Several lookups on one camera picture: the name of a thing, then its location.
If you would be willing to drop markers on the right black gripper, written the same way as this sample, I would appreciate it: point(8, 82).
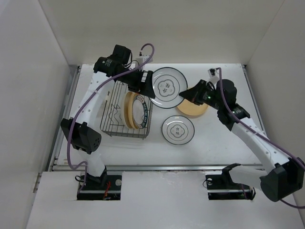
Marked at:
point(194, 94)

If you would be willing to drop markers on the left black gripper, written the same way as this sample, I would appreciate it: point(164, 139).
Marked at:
point(145, 88)

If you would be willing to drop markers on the yellow bear plate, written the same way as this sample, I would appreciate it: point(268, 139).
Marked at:
point(192, 110)

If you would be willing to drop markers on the white plate green outline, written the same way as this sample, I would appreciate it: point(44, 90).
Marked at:
point(178, 130)

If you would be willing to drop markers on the cream white plate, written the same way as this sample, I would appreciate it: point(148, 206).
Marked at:
point(124, 110)

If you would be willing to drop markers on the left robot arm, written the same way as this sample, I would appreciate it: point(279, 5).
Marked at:
point(83, 140)

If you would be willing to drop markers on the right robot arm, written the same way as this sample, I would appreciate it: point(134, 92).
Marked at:
point(283, 173)

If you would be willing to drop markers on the yellow plate in rack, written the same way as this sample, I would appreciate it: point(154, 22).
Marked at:
point(131, 112)

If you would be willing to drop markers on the white plate dark green band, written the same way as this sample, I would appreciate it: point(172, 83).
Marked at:
point(139, 111)

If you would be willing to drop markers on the grey wire dish rack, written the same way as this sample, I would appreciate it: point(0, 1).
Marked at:
point(111, 122)

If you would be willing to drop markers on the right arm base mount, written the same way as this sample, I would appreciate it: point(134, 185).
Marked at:
point(218, 189)

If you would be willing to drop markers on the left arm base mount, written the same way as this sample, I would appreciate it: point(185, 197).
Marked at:
point(108, 190)

